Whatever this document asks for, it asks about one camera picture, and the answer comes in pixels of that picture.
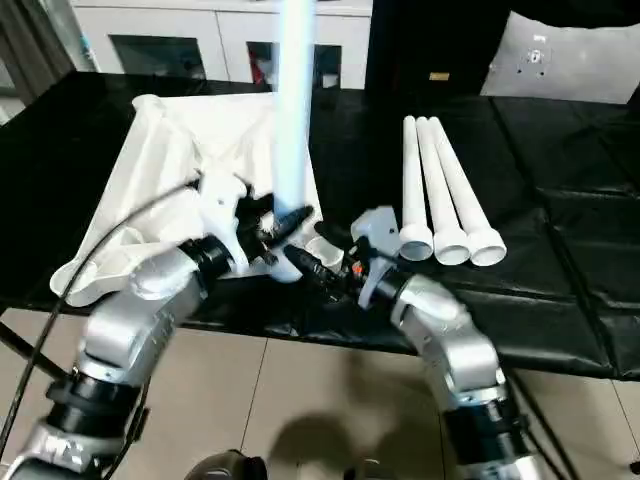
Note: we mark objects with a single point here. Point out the white plastic table leg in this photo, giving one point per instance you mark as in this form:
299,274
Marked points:
435,180
413,180
296,120
460,180

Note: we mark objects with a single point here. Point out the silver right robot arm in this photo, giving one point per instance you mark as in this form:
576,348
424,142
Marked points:
450,340

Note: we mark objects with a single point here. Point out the white plastic table top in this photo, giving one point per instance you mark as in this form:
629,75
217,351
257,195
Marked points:
160,180

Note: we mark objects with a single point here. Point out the black right robot foot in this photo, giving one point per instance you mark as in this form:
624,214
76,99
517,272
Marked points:
367,471

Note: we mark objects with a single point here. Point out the black robot foot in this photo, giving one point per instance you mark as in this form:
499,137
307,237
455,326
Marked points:
367,471
225,468

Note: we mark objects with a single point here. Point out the white cabinet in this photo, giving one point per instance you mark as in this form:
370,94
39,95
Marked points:
220,25

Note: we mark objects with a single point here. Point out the black left robot foot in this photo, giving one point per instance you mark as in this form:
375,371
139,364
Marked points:
225,468

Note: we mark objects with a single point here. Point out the black box with yellow label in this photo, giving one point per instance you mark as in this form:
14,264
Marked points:
430,40

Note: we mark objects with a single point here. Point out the black metal table leg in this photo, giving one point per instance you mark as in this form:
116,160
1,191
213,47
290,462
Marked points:
30,345

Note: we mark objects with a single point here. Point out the grey curtain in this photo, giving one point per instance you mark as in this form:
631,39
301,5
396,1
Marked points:
25,40

